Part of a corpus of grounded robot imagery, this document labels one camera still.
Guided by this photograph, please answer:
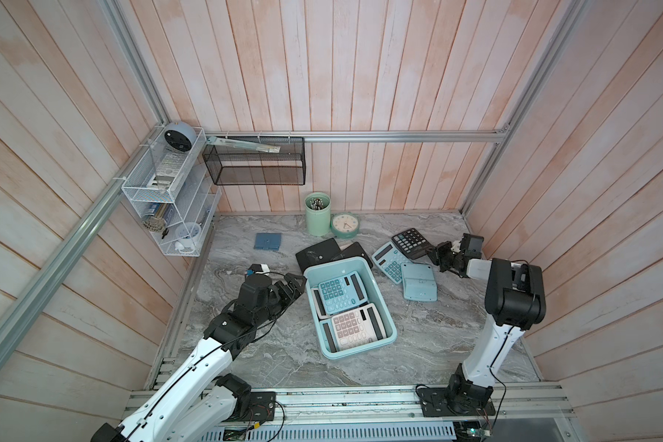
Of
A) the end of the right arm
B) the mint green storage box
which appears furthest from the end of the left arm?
the end of the right arm

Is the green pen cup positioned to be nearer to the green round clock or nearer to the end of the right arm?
the green round clock

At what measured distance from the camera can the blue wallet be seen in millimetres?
1094

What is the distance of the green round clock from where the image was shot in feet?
3.70
